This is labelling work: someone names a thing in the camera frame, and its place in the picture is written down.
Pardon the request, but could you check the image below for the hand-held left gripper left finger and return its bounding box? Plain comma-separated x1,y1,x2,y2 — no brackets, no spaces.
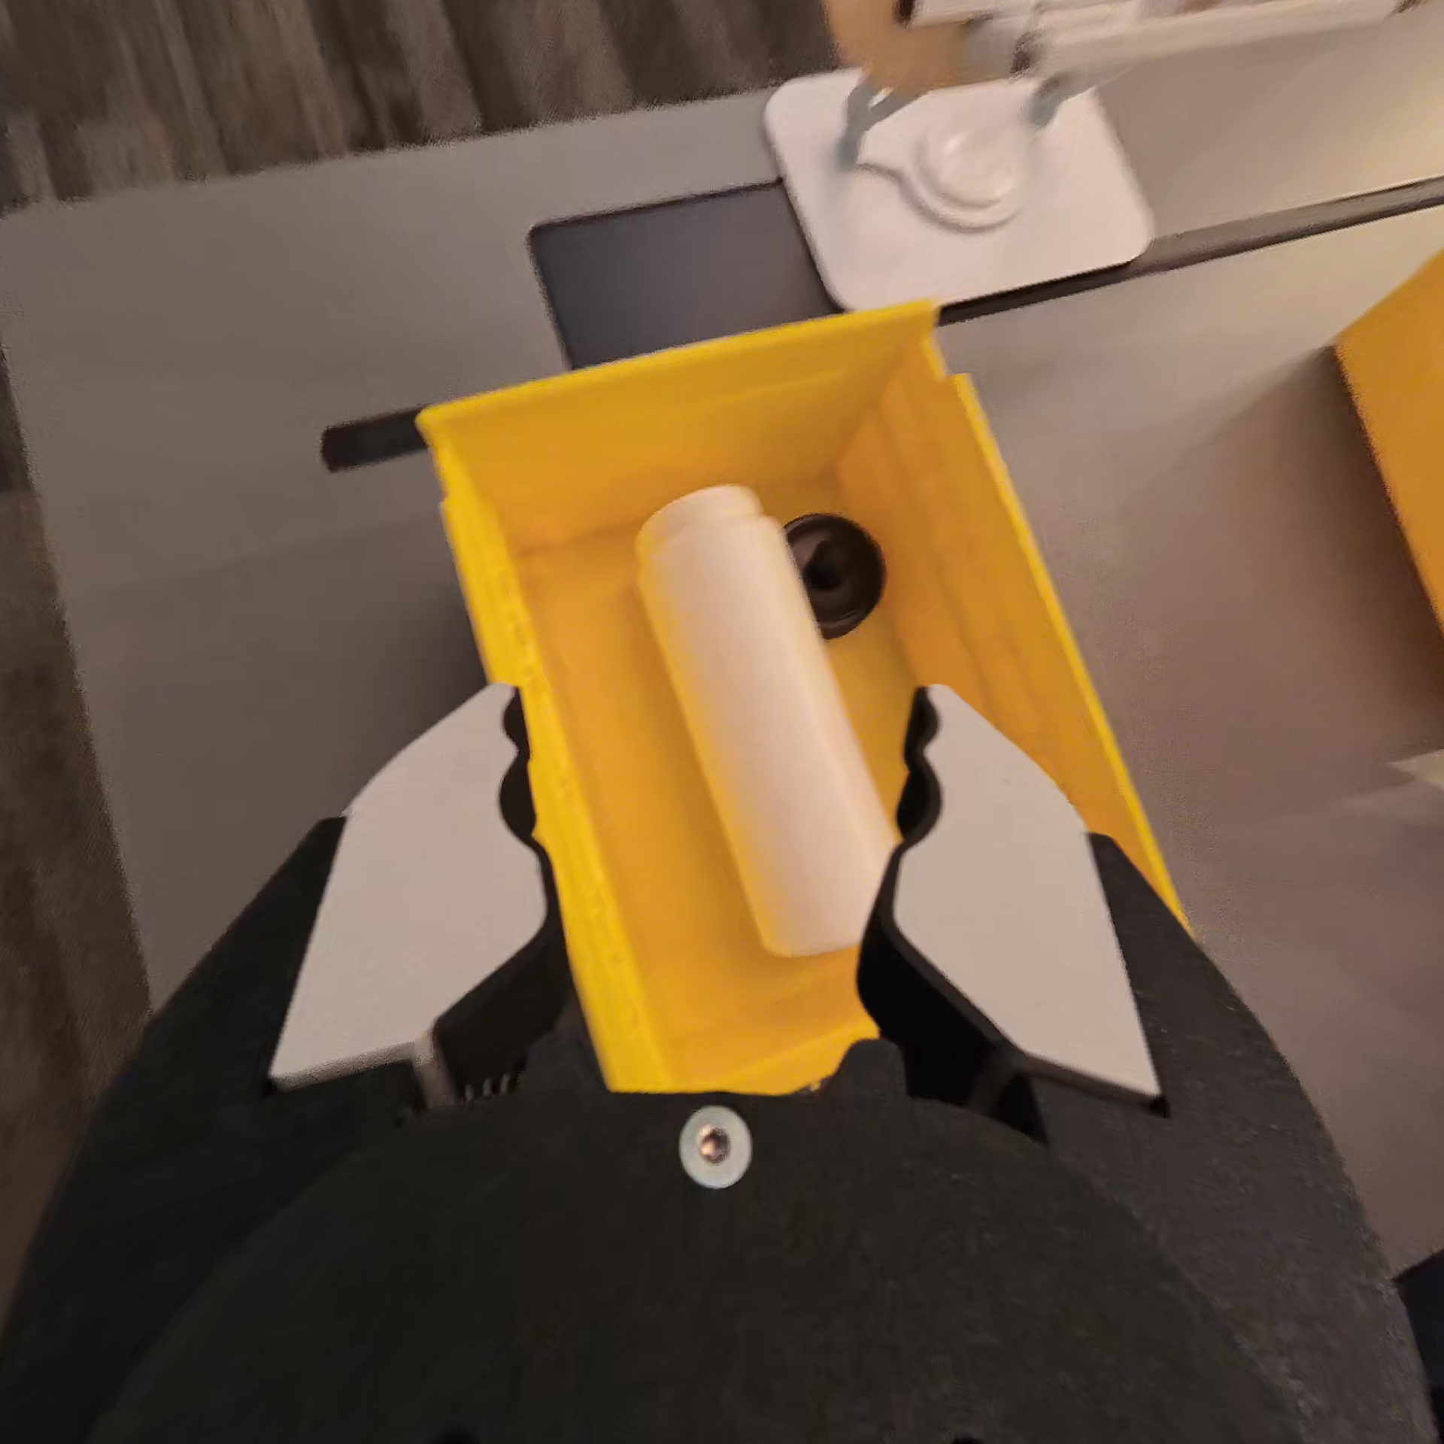
268,683,566,1103

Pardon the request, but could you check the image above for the white plastic bottle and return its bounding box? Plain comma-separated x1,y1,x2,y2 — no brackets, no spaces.
634,486,897,958

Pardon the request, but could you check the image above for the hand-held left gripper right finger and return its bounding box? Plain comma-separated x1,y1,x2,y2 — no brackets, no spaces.
858,685,1164,1108

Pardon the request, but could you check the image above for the yellow plastic bin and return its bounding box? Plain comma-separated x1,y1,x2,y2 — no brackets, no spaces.
414,300,1191,1096
1334,253,1444,633

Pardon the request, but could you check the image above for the wooden instruction sheet board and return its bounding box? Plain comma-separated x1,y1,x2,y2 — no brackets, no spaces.
824,0,1444,97

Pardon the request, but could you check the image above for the white board stand base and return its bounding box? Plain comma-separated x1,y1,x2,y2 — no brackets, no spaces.
763,68,1157,312

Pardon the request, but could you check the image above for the black bottle lid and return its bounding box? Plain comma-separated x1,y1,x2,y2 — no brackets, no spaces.
782,513,889,642

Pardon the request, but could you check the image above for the black smooth desk mat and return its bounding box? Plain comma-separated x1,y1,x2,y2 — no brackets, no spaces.
528,181,842,370

